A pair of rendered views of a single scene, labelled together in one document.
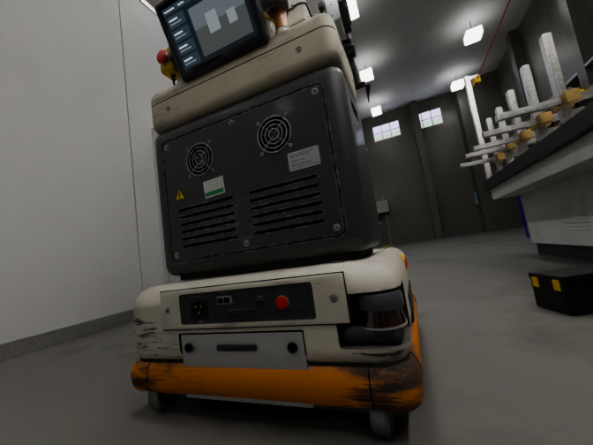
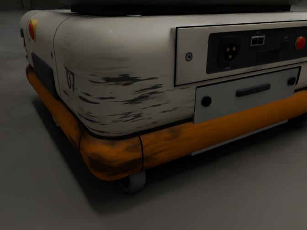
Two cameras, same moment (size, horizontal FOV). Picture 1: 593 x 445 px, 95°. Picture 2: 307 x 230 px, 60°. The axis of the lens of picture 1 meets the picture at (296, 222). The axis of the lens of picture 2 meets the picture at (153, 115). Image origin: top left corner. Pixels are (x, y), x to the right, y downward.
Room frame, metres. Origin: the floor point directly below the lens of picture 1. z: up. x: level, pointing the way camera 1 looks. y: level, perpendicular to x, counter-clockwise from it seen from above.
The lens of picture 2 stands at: (0.41, 0.64, 0.30)
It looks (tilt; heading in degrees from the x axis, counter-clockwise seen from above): 23 degrees down; 306
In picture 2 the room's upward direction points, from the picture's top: straight up
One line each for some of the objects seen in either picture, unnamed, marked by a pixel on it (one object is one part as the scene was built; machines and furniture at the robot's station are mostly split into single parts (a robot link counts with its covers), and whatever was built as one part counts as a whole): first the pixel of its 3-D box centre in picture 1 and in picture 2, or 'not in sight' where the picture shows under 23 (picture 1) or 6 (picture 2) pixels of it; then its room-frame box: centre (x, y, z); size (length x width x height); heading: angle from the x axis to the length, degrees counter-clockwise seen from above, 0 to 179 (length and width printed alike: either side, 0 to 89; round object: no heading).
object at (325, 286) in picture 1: (242, 305); (267, 46); (0.53, 0.13, 0.23); 0.41 x 0.02 x 0.08; 68
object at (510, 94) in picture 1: (518, 125); not in sight; (1.66, -1.47, 0.89); 0.04 x 0.04 x 0.48; 68
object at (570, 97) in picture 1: (565, 101); not in sight; (1.17, -1.27, 0.80); 0.14 x 0.06 x 0.05; 158
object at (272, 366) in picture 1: (300, 303); (158, 57); (0.84, 0.02, 0.16); 0.67 x 0.64 x 0.25; 158
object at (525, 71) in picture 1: (534, 106); not in sight; (1.43, -1.37, 0.91); 0.04 x 0.04 x 0.48; 68
